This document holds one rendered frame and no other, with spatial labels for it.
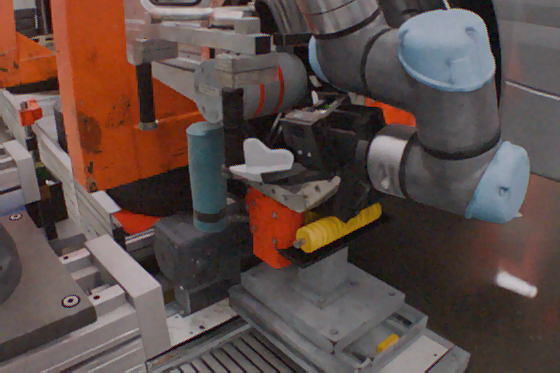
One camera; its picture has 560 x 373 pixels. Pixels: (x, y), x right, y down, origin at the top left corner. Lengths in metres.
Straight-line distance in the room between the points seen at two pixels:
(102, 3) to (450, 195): 1.00
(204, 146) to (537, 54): 0.71
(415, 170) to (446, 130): 0.07
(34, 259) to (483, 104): 0.43
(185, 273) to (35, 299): 0.92
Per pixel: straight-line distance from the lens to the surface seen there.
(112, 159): 1.30
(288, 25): 0.74
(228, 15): 0.75
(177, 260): 1.30
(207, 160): 1.05
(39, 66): 3.18
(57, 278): 0.44
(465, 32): 0.36
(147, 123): 1.04
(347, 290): 1.35
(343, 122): 0.52
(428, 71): 0.36
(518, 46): 0.88
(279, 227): 1.07
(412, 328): 1.36
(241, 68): 0.70
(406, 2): 0.86
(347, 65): 0.46
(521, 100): 0.89
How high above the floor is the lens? 1.06
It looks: 22 degrees down
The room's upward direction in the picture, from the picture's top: straight up
